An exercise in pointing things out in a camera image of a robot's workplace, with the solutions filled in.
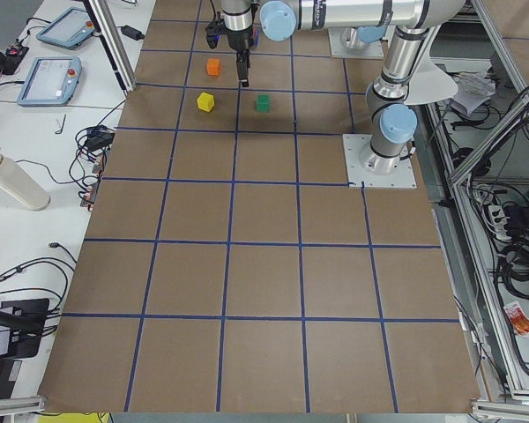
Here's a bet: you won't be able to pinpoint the aluminium frame post left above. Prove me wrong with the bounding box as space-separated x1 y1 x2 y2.
83 0 136 93

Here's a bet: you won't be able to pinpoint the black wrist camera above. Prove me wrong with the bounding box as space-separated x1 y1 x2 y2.
205 20 222 49

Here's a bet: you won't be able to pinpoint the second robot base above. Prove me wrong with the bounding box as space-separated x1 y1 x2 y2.
328 26 387 60

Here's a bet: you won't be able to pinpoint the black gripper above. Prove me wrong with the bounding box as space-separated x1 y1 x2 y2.
227 26 252 86

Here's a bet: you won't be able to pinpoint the white papers pile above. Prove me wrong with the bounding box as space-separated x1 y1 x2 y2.
451 70 495 116

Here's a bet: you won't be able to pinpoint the black power adapter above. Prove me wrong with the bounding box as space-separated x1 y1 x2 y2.
120 25 145 41

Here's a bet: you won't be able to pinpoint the orange wooden cube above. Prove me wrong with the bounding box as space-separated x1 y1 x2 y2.
206 57 221 77

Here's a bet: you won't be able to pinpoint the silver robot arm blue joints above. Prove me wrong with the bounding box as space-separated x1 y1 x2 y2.
212 1 463 159

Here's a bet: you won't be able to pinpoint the allen key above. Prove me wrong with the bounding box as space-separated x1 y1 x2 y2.
55 114 67 135

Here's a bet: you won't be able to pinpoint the black cable bundle left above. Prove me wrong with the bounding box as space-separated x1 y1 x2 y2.
68 124 115 208

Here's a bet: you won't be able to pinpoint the aluminium frame right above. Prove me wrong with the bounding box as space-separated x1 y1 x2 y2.
423 1 529 422

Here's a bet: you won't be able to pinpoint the black monitor stand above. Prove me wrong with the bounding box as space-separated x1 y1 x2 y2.
0 299 49 399

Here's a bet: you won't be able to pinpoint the teach pendant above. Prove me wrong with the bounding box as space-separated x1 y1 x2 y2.
17 56 82 107
36 7 95 49

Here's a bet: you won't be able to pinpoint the black device with red parts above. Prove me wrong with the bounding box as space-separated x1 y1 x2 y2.
0 42 29 75

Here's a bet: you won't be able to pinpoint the red snack packet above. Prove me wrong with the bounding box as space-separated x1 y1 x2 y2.
503 301 529 337

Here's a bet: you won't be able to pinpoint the white power strip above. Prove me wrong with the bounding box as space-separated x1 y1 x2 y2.
475 189 511 242

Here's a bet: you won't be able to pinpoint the square metal base plate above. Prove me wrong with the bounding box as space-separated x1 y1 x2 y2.
342 134 417 189

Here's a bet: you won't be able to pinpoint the white cylindrical bottle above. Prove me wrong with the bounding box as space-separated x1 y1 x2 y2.
0 148 51 211

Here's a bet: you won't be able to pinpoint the upper teach pendant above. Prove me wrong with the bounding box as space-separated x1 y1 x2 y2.
36 7 95 49

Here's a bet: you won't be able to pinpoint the lower teach pendant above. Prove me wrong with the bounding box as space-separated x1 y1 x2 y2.
17 56 82 107

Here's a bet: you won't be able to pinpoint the yellow wooden cube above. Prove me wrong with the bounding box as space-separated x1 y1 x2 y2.
197 92 215 113

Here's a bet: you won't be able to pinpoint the green wooden cube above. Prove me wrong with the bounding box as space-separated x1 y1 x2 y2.
256 94 271 113

